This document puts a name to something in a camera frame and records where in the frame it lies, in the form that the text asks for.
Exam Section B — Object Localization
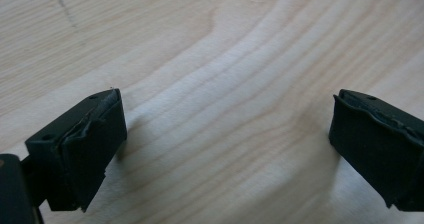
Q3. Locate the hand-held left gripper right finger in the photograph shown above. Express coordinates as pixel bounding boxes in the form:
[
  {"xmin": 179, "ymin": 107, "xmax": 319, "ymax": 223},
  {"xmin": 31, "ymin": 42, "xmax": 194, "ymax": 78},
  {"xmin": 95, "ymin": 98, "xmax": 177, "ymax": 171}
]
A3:
[{"xmin": 328, "ymin": 88, "xmax": 424, "ymax": 213}]

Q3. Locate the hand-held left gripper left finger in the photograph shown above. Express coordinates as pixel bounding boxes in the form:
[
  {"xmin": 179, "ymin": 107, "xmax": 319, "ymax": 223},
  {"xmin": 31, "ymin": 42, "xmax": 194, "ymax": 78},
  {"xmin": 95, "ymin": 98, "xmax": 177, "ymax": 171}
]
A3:
[{"xmin": 24, "ymin": 88, "xmax": 128, "ymax": 213}]

